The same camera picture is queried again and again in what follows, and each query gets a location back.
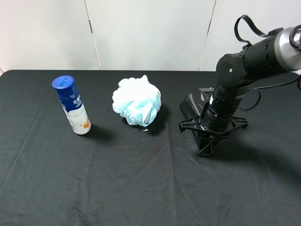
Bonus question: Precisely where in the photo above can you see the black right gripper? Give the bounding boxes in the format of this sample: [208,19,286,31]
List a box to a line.
[179,114,248,157]

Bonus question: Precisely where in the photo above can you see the black leather pouch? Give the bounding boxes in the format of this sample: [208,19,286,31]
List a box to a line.
[179,92,210,146]

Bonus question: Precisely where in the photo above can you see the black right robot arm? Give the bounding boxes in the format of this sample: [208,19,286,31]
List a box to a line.
[179,25,301,157]

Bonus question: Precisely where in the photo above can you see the light blue bath loofah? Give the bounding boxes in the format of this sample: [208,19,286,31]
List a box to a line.
[112,75,162,131]

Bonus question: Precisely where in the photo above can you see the black tablecloth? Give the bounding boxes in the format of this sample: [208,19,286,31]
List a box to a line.
[0,70,301,226]

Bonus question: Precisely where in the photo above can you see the blue white milk bottle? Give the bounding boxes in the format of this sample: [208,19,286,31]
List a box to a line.
[52,75,91,135]

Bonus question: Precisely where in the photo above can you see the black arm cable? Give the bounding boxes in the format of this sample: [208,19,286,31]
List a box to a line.
[234,14,301,113]

